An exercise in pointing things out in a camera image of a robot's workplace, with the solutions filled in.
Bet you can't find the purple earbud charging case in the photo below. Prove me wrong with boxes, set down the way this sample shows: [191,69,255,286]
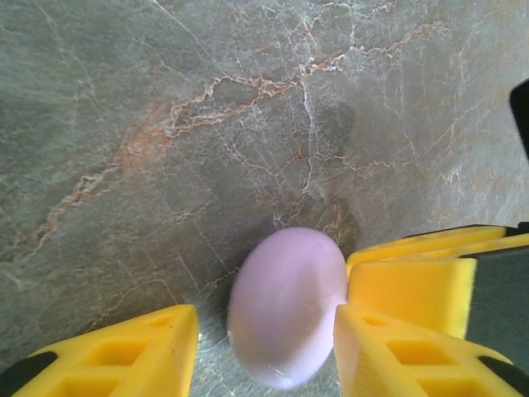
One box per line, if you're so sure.
[226,226,348,390]

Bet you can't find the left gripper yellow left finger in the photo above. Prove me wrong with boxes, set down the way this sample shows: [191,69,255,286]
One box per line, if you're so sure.
[0,304,199,397]

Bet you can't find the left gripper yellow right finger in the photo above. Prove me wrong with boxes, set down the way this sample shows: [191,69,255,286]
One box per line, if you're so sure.
[332,305,524,397]

